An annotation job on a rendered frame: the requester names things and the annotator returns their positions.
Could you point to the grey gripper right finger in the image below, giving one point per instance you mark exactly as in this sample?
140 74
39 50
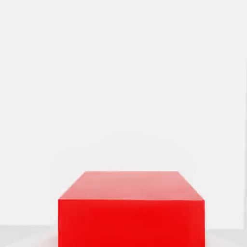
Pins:
210 242

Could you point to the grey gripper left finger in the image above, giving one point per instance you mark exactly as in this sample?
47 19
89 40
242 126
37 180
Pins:
50 242

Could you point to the small red cube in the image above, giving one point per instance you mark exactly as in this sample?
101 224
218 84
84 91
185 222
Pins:
131 222

